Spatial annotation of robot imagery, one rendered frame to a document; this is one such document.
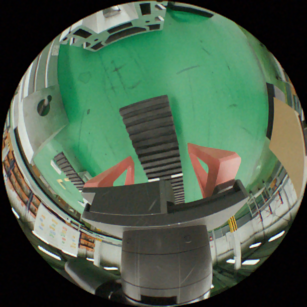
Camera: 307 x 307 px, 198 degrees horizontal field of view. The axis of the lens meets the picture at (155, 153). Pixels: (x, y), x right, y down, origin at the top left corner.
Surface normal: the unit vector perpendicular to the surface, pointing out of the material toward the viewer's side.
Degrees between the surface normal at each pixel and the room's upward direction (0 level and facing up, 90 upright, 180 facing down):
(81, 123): 0
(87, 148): 0
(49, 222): 90
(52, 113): 90
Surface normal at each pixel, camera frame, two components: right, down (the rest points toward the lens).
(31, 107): 0.97, -0.22
